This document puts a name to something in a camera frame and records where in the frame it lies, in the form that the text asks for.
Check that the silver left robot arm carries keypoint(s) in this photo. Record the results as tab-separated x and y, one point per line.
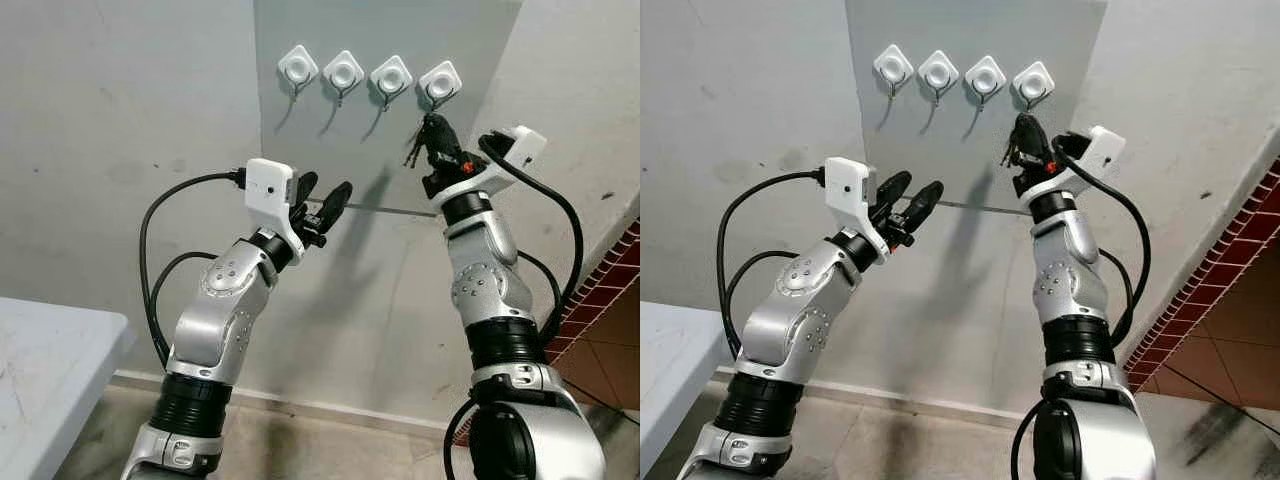
790	330
215	330

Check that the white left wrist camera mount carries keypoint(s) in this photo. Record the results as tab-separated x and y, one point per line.
268	190
850	190

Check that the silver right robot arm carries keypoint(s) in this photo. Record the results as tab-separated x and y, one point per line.
1075	290
490	290

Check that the white folding table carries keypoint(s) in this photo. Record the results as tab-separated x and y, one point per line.
675	370
50	370

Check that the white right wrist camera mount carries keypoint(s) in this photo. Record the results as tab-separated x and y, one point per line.
515	148
1098	150

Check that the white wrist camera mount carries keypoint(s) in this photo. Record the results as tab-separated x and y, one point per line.
268	190
850	190
1098	150
515	148

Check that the white square wall hook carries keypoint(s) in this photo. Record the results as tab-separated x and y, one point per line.
440	80
298	67
343	71
391	75
893	66
938	70
1033	80
985	75

